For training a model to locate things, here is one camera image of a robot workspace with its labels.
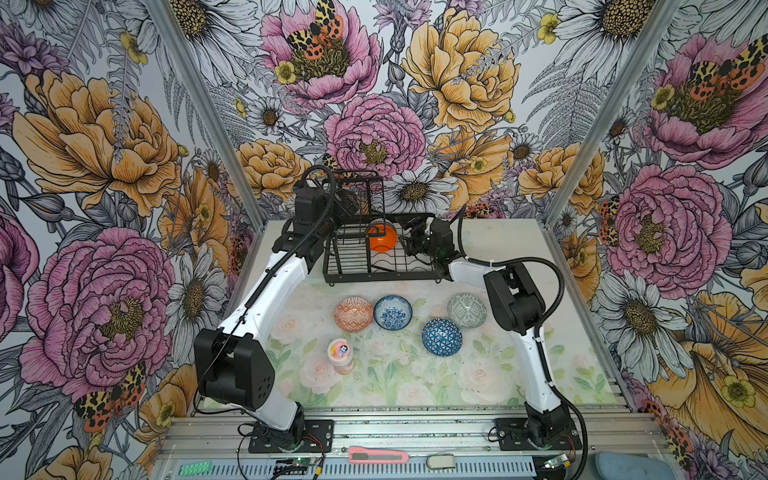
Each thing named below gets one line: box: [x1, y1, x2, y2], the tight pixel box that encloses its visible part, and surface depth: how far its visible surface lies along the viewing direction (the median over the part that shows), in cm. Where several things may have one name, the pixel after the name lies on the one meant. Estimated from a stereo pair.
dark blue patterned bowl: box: [421, 318, 463, 357], surface depth 91 cm
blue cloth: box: [595, 451, 676, 480], surface depth 69 cm
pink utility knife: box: [348, 446, 410, 464], surface depth 73 cm
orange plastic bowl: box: [368, 224, 398, 253], surface depth 111 cm
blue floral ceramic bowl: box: [373, 294, 413, 331], surface depth 96 cm
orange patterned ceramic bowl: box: [334, 296, 373, 333], surface depth 96 cm
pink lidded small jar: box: [327, 338, 356, 375], surface depth 79 cm
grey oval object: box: [426, 453, 456, 470], surface depth 71 cm
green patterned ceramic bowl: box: [447, 293, 488, 329], surface depth 96 cm
